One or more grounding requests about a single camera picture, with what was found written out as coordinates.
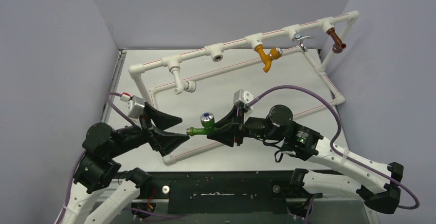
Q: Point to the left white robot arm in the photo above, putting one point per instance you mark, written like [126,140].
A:
[96,168]

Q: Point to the white plastic faucet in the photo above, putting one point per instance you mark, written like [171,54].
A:
[182,85]

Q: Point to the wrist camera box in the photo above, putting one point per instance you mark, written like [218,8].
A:
[134,103]
[241,98]

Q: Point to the green plastic faucet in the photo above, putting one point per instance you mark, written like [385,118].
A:
[208,125]

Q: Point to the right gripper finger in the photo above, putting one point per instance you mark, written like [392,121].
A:
[227,136]
[232,121]

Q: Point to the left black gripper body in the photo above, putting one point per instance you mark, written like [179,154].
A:
[132,136]

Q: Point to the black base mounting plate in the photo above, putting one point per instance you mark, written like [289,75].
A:
[225,192]

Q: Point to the orange plastic faucet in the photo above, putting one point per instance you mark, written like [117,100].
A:
[268,58]

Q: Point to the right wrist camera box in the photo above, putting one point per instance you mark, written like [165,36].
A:
[241,98]

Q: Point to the white PVC pipe frame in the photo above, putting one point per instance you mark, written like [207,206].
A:
[341,23]

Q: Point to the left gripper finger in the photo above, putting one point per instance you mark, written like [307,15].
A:
[161,120]
[165,142]

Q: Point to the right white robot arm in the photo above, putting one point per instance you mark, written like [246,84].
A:
[356,177]

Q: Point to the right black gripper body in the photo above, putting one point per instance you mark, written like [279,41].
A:
[240,127]

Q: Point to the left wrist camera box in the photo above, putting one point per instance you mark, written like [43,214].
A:
[134,103]

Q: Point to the chrome metal faucet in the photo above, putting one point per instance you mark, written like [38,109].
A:
[299,40]

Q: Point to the brown plastic faucet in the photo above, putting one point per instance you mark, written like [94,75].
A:
[338,45]

